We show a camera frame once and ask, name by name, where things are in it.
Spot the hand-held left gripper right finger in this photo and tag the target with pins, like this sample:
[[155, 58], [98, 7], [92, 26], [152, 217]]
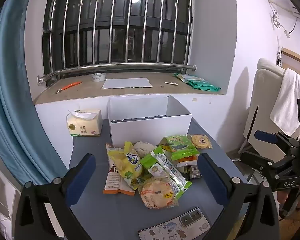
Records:
[[211, 177]]

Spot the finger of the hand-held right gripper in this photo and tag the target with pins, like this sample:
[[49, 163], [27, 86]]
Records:
[[265, 136], [255, 160]]

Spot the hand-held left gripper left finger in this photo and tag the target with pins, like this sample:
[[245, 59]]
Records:
[[81, 177]]

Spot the small dark snack packet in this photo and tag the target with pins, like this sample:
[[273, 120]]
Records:
[[195, 172]]

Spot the orange white snack packet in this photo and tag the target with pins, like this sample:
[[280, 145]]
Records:
[[113, 182]]

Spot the round cookie packet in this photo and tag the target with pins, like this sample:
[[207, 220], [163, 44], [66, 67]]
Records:
[[201, 141]]

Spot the green snack packet dark print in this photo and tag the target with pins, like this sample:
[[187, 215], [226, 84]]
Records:
[[180, 146]]

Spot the yellow chip packet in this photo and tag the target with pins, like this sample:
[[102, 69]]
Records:
[[128, 162]]

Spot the long green seaweed packet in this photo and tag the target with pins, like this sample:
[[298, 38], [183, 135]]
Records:
[[162, 165]]

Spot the round rice cracker packet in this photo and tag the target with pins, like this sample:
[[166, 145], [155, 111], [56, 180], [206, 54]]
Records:
[[155, 192]]

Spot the white cardboard box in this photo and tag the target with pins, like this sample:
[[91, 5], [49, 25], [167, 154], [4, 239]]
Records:
[[150, 130]]

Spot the beige chair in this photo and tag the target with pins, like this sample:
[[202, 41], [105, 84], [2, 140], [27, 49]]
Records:
[[262, 92]]

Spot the white towel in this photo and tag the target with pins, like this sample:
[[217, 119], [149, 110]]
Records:
[[290, 100]]

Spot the beige tissue pack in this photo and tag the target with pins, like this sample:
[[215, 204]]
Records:
[[85, 125]]

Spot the phone with cartoon case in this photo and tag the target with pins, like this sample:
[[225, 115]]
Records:
[[175, 226]]

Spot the wooden board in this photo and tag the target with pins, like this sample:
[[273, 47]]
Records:
[[296, 57]]

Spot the orange pen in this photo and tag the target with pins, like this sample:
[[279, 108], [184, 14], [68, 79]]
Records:
[[71, 85]]

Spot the white green wipe pack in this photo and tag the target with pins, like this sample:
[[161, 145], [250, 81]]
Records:
[[187, 77]]

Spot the clear tape roll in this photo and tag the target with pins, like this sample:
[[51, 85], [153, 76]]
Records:
[[98, 77]]

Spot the small wooden stick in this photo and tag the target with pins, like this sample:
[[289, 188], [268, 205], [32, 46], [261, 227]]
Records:
[[171, 83]]

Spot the grey cardboard sheet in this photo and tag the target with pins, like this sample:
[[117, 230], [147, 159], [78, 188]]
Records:
[[127, 83]]

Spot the steel window grille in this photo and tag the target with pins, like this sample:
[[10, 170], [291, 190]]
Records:
[[115, 66]]

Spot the blue curtain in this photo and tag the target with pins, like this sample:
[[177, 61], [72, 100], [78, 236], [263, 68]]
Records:
[[7, 80]]

